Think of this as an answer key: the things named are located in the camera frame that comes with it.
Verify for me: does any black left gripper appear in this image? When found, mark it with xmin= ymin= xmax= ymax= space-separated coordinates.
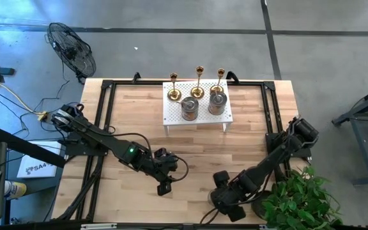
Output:
xmin=151 ymin=147 xmax=179 ymax=197

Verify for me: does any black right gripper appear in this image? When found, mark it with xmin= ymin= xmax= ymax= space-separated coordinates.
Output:
xmin=209 ymin=170 xmax=248 ymax=223

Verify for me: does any orange-labelled candle tin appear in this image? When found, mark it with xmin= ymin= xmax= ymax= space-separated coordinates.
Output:
xmin=180 ymin=96 xmax=200 ymax=122
xmin=207 ymin=91 xmax=228 ymax=116

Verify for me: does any brass candlestick holder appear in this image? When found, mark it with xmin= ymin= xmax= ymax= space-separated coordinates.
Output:
xmin=190 ymin=65 xmax=206 ymax=99
xmin=167 ymin=72 xmax=183 ymax=102
xmin=210 ymin=68 xmax=227 ymax=95

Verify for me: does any black plant pot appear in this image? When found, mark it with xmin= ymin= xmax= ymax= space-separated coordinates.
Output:
xmin=250 ymin=190 xmax=273 ymax=221

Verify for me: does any white perforated metal shelf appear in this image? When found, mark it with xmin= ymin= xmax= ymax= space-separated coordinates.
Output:
xmin=162 ymin=79 xmax=234 ymax=137

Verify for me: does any green leafy plant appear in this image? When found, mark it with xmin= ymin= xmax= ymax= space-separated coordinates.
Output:
xmin=260 ymin=164 xmax=343 ymax=230

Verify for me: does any silver aluminium extrusion bar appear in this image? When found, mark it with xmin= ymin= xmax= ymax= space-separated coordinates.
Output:
xmin=80 ymin=223 xmax=118 ymax=230

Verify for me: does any white paper sheet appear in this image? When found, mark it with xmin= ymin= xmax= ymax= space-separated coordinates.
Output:
xmin=16 ymin=140 xmax=63 ymax=179

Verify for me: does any yellow power strip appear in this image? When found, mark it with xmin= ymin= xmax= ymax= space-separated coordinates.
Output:
xmin=36 ymin=110 xmax=52 ymax=121

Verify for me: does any dark metal cart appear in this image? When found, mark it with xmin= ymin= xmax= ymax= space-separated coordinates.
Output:
xmin=332 ymin=81 xmax=368 ymax=188

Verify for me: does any black floor fan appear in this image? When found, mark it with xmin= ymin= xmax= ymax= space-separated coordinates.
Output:
xmin=45 ymin=21 xmax=98 ymax=84

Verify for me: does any yellow and white spray can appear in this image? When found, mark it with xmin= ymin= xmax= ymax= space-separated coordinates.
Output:
xmin=4 ymin=180 xmax=27 ymax=201

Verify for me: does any black metal table frame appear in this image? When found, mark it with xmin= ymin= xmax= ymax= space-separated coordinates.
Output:
xmin=56 ymin=79 xmax=292 ymax=224

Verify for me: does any black diagonal frame brace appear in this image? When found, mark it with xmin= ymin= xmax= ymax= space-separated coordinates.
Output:
xmin=0 ymin=126 xmax=67 ymax=169

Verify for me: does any yellow cable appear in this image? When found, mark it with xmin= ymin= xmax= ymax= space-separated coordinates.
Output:
xmin=0 ymin=82 xmax=46 ymax=116

